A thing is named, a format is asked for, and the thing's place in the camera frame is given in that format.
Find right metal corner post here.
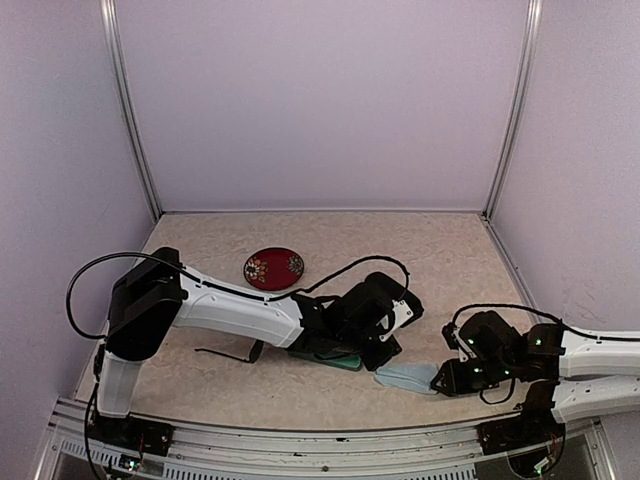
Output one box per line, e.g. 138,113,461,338
482,0,543,223

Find blue cloth pouch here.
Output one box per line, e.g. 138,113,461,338
374,364,438,395

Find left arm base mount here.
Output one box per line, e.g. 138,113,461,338
88,413,174,457

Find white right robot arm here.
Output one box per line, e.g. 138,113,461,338
430,303,639,444

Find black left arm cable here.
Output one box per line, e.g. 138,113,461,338
65,250,414,341

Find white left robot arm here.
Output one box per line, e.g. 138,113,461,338
97,247,424,445

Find red floral plate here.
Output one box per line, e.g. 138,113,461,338
242,247,305,292

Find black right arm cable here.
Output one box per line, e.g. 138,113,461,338
449,303,640,344

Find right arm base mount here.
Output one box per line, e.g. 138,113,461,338
477,380,566,455

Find black glasses case beige lining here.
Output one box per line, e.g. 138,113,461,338
365,272,424,325

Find metal corner post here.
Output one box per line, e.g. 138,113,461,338
482,0,543,223
100,0,164,223

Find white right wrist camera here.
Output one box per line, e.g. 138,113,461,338
441,323,476,362

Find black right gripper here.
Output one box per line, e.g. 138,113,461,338
431,355,515,397

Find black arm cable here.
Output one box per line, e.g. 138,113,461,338
449,303,640,344
65,250,414,341

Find black frame sunglasses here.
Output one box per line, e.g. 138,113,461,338
193,339,266,365

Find left metal corner post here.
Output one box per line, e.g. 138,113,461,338
100,0,164,223

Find blue-grey hard glasses case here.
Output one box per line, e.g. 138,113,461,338
286,338,363,372

